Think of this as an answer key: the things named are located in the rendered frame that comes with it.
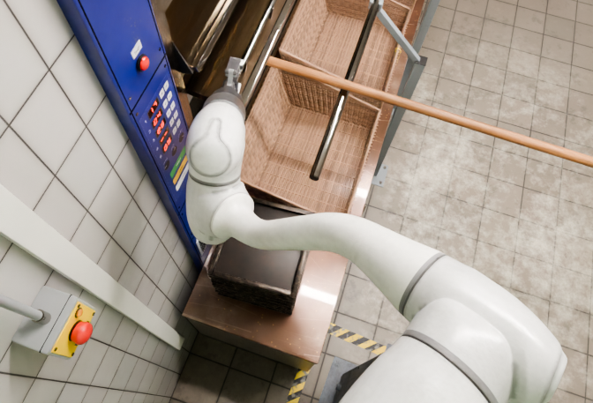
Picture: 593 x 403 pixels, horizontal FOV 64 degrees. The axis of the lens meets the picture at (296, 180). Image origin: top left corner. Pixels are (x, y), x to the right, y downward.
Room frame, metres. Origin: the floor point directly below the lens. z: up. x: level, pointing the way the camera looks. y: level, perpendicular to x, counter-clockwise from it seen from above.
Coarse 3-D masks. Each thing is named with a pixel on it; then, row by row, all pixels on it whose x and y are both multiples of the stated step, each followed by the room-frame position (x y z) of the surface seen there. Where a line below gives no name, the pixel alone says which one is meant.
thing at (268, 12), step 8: (272, 0) 0.99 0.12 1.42; (272, 8) 0.97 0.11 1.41; (264, 16) 0.93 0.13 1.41; (272, 16) 0.99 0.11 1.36; (264, 24) 0.91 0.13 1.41; (256, 32) 0.87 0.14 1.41; (256, 40) 0.85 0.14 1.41; (248, 48) 0.82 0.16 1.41; (248, 56) 0.79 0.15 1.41; (240, 72) 0.74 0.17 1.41
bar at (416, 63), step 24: (432, 0) 1.70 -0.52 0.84; (384, 24) 1.28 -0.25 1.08; (360, 48) 1.07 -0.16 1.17; (408, 48) 1.25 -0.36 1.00; (408, 72) 1.70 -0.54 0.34; (408, 96) 1.23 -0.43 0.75; (336, 120) 0.79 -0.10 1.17; (384, 144) 1.23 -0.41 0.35; (312, 168) 0.62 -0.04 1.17; (384, 168) 1.28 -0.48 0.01
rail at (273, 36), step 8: (288, 0) 1.04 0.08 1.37; (288, 8) 1.01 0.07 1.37; (280, 16) 0.98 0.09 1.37; (280, 24) 0.95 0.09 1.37; (272, 32) 0.92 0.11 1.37; (272, 40) 0.89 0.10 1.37; (264, 48) 0.86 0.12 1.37; (264, 56) 0.83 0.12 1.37; (256, 64) 0.80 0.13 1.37; (264, 64) 0.82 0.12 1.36; (256, 72) 0.78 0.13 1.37; (248, 80) 0.75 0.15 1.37; (256, 80) 0.76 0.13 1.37; (248, 88) 0.72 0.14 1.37; (248, 96) 0.70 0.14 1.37
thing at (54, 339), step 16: (48, 288) 0.16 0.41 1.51; (32, 304) 0.13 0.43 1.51; (48, 304) 0.13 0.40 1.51; (64, 304) 0.13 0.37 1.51; (80, 304) 0.14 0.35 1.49; (64, 320) 0.11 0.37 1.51; (80, 320) 0.11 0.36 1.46; (16, 336) 0.07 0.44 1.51; (32, 336) 0.08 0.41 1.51; (48, 336) 0.08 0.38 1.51; (64, 336) 0.08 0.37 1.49; (48, 352) 0.05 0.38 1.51; (64, 352) 0.06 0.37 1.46
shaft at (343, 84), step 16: (272, 64) 0.95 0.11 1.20; (288, 64) 0.95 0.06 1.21; (320, 80) 0.91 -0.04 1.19; (336, 80) 0.91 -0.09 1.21; (368, 96) 0.88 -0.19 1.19; (384, 96) 0.87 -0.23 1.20; (432, 112) 0.83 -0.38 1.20; (448, 112) 0.84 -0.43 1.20; (480, 128) 0.80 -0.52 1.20; (496, 128) 0.80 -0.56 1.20; (528, 144) 0.76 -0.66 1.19; (544, 144) 0.76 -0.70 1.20; (576, 160) 0.73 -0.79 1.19; (592, 160) 0.73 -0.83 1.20
